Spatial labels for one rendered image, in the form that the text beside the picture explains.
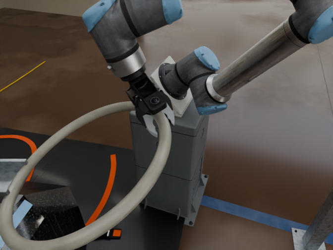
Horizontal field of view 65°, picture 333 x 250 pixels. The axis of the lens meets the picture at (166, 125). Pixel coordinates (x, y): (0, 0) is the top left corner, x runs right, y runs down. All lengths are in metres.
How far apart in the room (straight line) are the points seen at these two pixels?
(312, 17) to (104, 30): 0.63
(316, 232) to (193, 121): 1.04
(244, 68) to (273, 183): 1.43
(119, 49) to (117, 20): 0.06
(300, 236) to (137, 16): 1.86
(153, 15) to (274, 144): 2.29
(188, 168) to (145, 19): 1.15
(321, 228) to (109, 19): 1.68
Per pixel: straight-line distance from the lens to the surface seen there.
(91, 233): 0.55
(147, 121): 0.72
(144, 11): 0.59
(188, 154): 1.52
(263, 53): 1.05
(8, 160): 0.91
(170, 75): 1.41
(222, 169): 2.35
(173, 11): 0.60
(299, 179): 2.49
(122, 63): 0.64
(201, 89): 1.28
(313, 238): 2.00
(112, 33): 0.61
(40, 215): 1.22
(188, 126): 1.39
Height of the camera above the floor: 1.71
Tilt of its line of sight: 38 degrees down
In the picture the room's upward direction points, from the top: straight up
